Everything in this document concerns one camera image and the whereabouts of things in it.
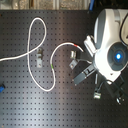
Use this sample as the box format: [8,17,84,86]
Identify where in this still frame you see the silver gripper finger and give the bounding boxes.
[69,60,78,69]
[70,51,77,59]

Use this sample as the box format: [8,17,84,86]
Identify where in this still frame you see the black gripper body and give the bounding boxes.
[72,52,96,85]

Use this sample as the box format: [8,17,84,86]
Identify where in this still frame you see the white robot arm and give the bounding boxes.
[70,9,128,85]

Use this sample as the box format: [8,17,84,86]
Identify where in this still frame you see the black clamp at right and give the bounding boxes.
[108,81,128,105]

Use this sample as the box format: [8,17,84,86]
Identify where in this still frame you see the metal cable clip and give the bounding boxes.
[36,47,43,68]

